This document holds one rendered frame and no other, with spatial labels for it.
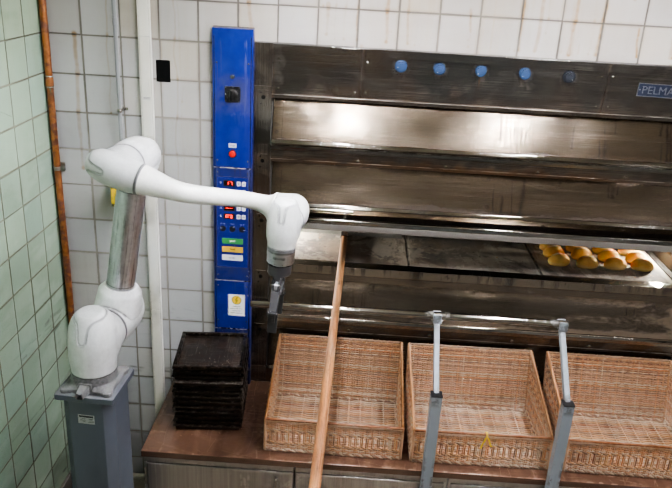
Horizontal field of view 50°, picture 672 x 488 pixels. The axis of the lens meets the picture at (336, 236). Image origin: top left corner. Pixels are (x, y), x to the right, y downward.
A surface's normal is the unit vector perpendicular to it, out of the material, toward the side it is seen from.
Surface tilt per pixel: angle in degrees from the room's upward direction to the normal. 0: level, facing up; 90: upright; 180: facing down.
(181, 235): 90
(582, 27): 90
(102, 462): 90
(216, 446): 0
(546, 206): 70
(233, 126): 90
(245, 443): 0
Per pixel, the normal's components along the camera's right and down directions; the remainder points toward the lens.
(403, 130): -0.02, 0.02
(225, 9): -0.04, 0.36
